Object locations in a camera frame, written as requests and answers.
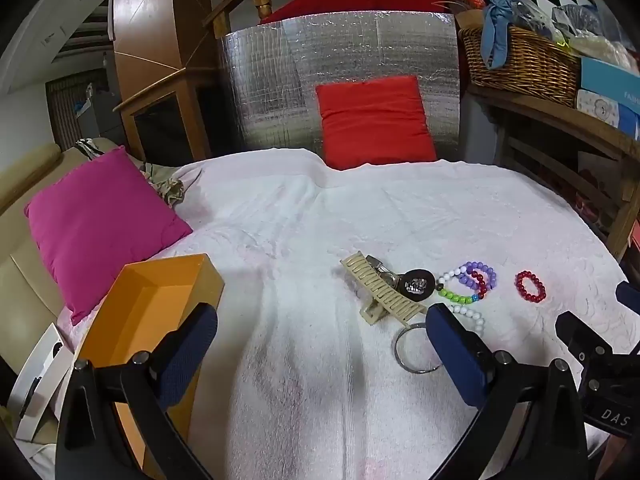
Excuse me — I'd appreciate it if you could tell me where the black hair tie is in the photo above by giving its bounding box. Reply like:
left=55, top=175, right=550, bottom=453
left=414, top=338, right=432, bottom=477
left=397, top=269, right=436, bottom=303

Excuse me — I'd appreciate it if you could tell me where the purple bead bracelet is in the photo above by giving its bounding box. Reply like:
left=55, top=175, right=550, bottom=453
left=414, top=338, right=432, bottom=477
left=460, top=261, right=501, bottom=291

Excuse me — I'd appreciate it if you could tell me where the clear plastic bag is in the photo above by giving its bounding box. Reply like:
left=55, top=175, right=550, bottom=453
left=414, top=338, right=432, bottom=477
left=552, top=4, right=618, bottom=41

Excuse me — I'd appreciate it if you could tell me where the wooden cabinet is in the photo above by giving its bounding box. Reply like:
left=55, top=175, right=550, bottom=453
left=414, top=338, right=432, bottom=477
left=107, top=0, right=221, bottom=163

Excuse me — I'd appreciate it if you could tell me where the beige sofa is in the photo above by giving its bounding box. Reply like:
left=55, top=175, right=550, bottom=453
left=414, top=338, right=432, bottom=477
left=0, top=137, right=126, bottom=376

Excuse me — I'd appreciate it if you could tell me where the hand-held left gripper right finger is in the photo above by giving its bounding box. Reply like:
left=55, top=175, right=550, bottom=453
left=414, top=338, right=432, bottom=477
left=425, top=302, right=591, bottom=480

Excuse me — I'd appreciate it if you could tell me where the blue and white box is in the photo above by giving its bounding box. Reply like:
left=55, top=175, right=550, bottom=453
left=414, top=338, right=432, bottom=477
left=575, top=56, right=640, bottom=141

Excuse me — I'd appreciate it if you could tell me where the white bead bracelet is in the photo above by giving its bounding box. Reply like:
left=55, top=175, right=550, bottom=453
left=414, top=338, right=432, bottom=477
left=447, top=302, right=486, bottom=336

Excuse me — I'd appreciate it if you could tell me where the silver metal watch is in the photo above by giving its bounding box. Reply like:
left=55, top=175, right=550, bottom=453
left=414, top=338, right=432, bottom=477
left=365, top=255, right=401, bottom=288

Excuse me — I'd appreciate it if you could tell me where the dark window blind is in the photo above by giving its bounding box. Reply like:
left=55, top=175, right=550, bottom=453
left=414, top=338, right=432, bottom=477
left=46, top=67, right=126, bottom=151

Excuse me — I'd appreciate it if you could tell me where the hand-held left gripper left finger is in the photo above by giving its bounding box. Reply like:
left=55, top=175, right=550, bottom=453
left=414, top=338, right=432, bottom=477
left=54, top=302, right=219, bottom=480

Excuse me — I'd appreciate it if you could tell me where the beige hair claw clip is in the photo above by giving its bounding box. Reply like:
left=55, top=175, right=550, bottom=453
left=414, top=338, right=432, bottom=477
left=340, top=251, right=428, bottom=326

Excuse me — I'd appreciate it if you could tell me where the silver foil insulation sheet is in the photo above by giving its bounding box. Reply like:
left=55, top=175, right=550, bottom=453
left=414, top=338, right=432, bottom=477
left=217, top=10, right=463, bottom=163

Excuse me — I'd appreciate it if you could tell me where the wicker basket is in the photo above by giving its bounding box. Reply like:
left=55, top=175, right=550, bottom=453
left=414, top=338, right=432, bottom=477
left=457, top=25, right=583, bottom=108

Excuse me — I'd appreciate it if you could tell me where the multicolour bead bracelet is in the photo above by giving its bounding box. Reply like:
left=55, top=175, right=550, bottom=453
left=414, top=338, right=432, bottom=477
left=435, top=267, right=488, bottom=306

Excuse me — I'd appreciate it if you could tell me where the red pillow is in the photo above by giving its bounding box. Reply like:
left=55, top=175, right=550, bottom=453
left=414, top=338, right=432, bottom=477
left=315, top=76, right=438, bottom=170

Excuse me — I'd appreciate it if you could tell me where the white embossed towel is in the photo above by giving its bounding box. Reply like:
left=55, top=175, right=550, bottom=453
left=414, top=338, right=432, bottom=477
left=55, top=147, right=631, bottom=480

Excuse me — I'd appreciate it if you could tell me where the pink pillow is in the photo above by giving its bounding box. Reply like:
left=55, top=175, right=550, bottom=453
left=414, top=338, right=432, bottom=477
left=24, top=147, right=194, bottom=326

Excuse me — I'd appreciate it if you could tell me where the camouflage cloth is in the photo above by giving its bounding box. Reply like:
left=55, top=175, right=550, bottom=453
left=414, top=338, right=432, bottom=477
left=75, top=137, right=186, bottom=206

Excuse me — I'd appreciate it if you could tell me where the orange cardboard box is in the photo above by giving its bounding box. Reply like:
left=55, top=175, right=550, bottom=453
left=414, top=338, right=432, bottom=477
left=75, top=254, right=226, bottom=480

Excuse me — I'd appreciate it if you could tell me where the blue cloth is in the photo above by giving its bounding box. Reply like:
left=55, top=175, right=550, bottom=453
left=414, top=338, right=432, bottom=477
left=480, top=0, right=526, bottom=71

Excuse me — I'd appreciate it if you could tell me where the wooden shelf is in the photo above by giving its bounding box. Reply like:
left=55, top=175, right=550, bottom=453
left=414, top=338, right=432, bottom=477
left=467, top=82, right=640, bottom=263

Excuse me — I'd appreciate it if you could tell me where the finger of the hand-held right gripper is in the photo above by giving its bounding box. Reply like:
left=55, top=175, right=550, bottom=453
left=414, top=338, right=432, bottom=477
left=616, top=281, right=640, bottom=313
left=555, top=310, right=615, bottom=377

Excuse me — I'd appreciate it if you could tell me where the silver metal bangle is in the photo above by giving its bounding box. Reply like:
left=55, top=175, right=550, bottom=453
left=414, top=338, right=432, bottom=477
left=394, top=322, right=443, bottom=375

